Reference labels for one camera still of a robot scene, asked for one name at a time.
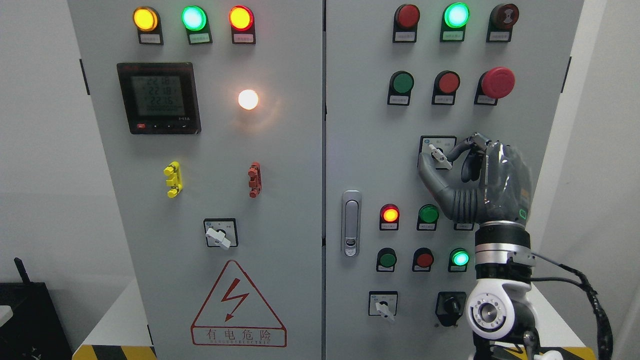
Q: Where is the gray robotic hand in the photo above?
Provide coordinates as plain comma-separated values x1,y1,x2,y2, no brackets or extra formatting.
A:
417,132,533,227

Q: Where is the middle green indicator light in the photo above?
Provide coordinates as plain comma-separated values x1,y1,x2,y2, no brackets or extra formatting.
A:
416,203,440,231

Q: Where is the green indicator light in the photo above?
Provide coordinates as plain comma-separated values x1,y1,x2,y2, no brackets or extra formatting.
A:
180,5,213,44
439,2,470,43
416,203,440,231

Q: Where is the lower lit green light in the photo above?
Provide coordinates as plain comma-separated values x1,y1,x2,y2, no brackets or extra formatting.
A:
447,247,470,273

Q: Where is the red emergency stop button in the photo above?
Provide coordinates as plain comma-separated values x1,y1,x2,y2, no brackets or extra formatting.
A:
474,66,515,106

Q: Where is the lower red push button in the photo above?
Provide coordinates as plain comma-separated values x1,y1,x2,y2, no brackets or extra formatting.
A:
411,247,434,272

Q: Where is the red push button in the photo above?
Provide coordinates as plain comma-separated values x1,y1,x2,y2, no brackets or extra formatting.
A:
411,247,434,272
431,70,461,106

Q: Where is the lit red orange indicator light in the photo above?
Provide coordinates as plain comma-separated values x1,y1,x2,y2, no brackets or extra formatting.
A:
379,203,400,231

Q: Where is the upper red push button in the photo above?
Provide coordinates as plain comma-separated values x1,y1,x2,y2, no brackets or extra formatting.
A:
431,70,461,106

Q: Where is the lower green push button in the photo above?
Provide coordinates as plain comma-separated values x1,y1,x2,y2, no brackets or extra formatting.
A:
375,247,398,272

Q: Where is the green push button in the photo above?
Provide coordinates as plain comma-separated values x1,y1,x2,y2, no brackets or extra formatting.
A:
387,70,415,106
375,247,398,272

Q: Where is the upper green push button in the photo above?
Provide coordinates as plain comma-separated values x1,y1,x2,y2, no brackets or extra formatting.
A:
387,70,415,106

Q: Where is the black red buzzer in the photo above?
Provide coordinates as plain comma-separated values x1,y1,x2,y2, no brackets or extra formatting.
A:
486,3,520,43

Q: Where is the top right green indicator light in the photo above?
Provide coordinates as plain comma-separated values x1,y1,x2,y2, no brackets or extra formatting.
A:
439,2,470,43

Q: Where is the top right dark red light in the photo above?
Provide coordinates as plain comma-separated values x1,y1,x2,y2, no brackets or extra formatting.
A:
392,3,421,43

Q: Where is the gray electrical cabinet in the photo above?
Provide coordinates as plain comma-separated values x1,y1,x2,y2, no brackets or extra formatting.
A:
68,0,583,360

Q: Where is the white glowing indicator light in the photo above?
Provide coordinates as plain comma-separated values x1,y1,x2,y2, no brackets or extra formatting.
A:
237,89,259,111

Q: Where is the red electrical hazard sticker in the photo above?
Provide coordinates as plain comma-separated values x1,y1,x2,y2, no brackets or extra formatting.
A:
190,260,288,347

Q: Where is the top left red indicator light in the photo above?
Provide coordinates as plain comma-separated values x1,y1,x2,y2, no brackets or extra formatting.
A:
228,4,256,44

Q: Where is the top left green indicator light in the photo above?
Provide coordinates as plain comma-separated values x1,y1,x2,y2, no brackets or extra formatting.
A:
180,5,213,44

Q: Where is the black digital power meter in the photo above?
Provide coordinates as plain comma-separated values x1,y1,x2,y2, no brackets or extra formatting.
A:
116,62,201,135

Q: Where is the yellow indicator light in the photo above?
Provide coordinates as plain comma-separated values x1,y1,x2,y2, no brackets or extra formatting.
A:
132,6,163,45

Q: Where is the black box with antenna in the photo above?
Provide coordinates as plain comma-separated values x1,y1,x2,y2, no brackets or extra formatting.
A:
0,257,73,360

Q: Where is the black selector knob switch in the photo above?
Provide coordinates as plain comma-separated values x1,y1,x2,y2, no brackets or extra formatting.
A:
435,291,467,327

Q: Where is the silver door lock handle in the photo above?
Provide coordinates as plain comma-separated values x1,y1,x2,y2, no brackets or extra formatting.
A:
341,189,362,257

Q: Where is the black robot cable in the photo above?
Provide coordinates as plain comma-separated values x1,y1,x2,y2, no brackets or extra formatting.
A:
527,251,614,360

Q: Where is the red terminal handle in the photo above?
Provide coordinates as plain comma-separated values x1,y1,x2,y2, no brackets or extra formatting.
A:
247,161,263,199

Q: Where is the left door gray rotary switch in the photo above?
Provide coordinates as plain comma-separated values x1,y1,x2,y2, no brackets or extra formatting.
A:
203,218,239,250

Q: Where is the yellow terminal handle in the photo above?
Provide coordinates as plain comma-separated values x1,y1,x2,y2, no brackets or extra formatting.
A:
163,161,183,199

